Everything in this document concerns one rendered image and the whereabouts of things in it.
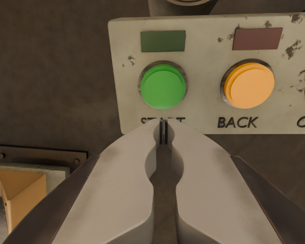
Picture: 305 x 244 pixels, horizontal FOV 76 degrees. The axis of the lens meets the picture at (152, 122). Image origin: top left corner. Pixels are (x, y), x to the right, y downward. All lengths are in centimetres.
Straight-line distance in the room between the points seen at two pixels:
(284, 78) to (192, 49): 9
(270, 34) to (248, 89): 4
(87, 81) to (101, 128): 19
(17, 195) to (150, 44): 64
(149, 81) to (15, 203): 63
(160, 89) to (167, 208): 80
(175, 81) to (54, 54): 76
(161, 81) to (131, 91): 3
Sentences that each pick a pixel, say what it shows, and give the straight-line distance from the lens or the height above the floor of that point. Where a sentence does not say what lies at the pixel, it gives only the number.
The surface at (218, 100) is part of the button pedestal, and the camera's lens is 20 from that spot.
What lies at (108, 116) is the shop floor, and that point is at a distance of 82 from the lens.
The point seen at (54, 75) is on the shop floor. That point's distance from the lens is 89.
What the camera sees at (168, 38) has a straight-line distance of 17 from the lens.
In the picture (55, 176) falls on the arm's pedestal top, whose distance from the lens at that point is 83.
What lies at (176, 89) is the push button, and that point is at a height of 61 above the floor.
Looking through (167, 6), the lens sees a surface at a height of 50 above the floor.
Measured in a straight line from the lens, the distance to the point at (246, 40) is 18.
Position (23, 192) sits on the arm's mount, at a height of 24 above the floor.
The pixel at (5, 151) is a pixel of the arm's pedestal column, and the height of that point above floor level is 2.
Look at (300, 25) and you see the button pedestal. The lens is 20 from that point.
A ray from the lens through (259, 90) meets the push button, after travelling 19.
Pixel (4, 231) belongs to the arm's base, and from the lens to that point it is 79.
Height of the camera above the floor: 78
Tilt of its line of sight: 80 degrees down
